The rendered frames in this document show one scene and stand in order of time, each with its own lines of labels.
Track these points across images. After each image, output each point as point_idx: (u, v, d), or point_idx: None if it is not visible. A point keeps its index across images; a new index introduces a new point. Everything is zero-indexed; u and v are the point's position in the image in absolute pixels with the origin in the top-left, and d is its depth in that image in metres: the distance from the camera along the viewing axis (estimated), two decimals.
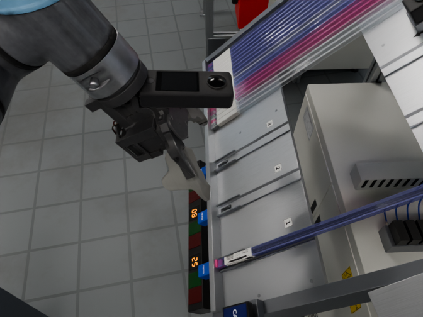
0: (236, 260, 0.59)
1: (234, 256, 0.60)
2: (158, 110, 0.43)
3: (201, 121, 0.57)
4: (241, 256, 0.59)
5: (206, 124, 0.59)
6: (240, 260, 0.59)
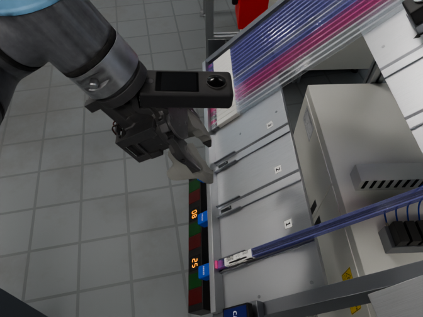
0: (236, 261, 0.59)
1: (234, 258, 0.60)
2: (158, 110, 0.43)
3: (205, 138, 0.56)
4: (241, 257, 0.59)
5: (211, 146, 0.58)
6: (240, 261, 0.59)
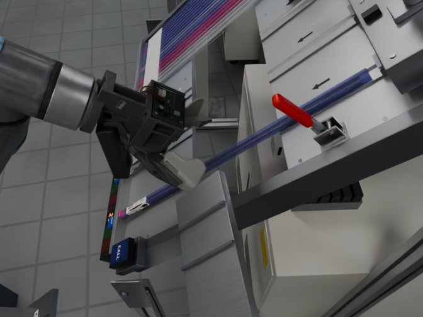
0: (135, 208, 0.66)
1: (133, 205, 0.66)
2: None
3: None
4: (138, 204, 0.65)
5: None
6: (138, 207, 0.65)
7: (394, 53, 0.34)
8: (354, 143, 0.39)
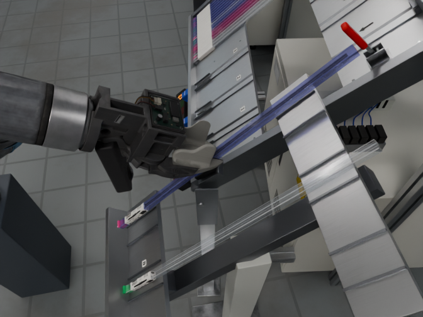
0: (133, 216, 0.64)
1: (131, 214, 0.65)
2: None
3: None
4: (136, 212, 0.64)
5: (220, 161, 0.55)
6: (136, 216, 0.64)
7: None
8: (397, 59, 0.55)
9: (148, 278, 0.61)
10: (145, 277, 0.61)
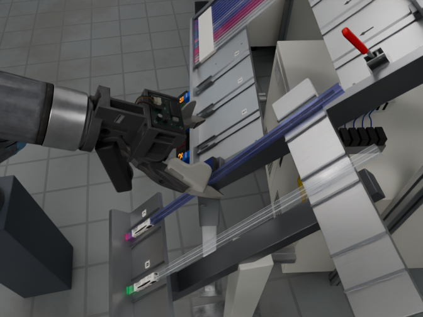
0: (140, 230, 0.69)
1: (138, 228, 0.70)
2: None
3: (204, 188, 0.50)
4: (143, 226, 0.69)
5: (221, 195, 0.50)
6: (143, 229, 0.69)
7: None
8: (397, 63, 0.56)
9: (151, 280, 0.61)
10: (148, 278, 0.62)
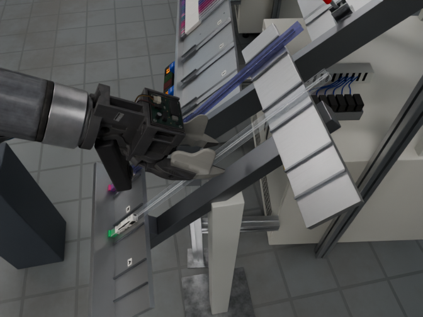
0: None
1: None
2: None
3: None
4: None
5: (223, 171, 0.54)
6: None
7: None
8: (358, 12, 0.60)
9: (130, 220, 0.65)
10: (128, 219, 0.66)
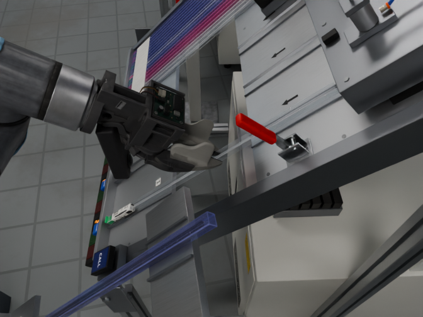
0: None
1: None
2: None
3: None
4: None
5: (219, 162, 0.55)
6: None
7: (348, 77, 0.36)
8: (315, 159, 0.41)
9: (127, 209, 0.66)
10: (124, 208, 0.67)
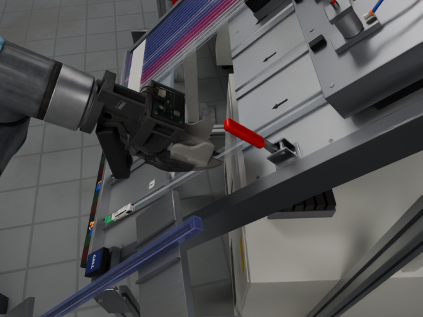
0: None
1: None
2: None
3: None
4: None
5: (219, 162, 0.55)
6: None
7: (333, 83, 0.37)
8: (302, 163, 0.41)
9: (127, 209, 0.66)
10: (124, 207, 0.67)
